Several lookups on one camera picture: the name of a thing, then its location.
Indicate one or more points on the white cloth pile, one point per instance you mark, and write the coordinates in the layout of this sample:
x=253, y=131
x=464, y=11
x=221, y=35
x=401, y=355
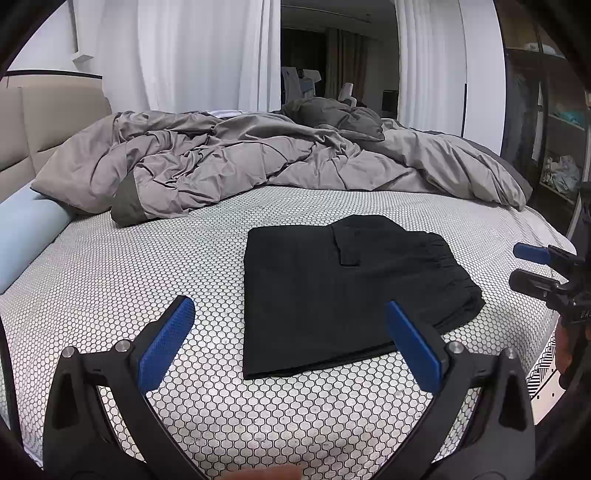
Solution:
x=561, y=173

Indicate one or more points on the white grey equipment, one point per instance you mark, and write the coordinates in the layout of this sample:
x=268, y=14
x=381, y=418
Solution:
x=295, y=83

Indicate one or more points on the person's left hand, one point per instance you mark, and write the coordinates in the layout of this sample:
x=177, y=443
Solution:
x=263, y=474

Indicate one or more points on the beige padded headboard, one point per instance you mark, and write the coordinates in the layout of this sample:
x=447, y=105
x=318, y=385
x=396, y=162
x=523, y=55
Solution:
x=46, y=120

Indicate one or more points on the white office chair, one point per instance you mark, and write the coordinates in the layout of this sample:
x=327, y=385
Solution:
x=347, y=92

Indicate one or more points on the black pants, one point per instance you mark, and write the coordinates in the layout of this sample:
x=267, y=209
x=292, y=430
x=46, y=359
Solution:
x=346, y=300

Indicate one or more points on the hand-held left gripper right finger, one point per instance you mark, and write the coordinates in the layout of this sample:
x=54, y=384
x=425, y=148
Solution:
x=413, y=350

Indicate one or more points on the dark open shelf unit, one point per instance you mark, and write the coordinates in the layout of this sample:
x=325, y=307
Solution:
x=526, y=115

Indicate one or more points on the person's right hand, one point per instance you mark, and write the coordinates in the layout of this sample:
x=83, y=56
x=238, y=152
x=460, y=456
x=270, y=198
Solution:
x=564, y=350

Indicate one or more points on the light blue pillow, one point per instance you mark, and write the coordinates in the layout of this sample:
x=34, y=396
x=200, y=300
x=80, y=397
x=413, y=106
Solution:
x=27, y=230

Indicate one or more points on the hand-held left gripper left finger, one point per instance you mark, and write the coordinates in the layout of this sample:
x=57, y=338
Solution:
x=166, y=346

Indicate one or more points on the narrow white curtain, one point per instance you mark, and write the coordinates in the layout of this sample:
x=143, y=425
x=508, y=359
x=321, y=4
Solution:
x=429, y=69

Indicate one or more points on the honeycomb patterned mattress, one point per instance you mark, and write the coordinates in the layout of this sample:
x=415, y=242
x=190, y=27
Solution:
x=138, y=258

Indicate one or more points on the wide white curtain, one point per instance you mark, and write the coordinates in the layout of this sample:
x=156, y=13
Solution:
x=194, y=55

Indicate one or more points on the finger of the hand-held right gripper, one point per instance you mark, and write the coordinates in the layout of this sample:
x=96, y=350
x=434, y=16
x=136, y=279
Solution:
x=531, y=253
x=531, y=282

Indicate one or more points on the brown curtain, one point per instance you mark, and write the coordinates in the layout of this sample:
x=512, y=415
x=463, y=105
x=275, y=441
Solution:
x=344, y=64

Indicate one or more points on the teal cloth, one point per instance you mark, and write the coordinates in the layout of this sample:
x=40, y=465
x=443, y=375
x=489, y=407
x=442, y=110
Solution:
x=567, y=114

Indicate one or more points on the grey duvet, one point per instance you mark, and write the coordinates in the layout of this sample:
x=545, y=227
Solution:
x=231, y=157

